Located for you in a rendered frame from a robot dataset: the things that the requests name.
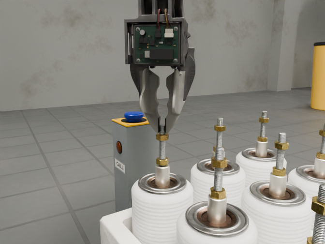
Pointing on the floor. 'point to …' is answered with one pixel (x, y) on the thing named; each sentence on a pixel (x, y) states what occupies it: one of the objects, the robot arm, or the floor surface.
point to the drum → (318, 77)
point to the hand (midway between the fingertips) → (163, 122)
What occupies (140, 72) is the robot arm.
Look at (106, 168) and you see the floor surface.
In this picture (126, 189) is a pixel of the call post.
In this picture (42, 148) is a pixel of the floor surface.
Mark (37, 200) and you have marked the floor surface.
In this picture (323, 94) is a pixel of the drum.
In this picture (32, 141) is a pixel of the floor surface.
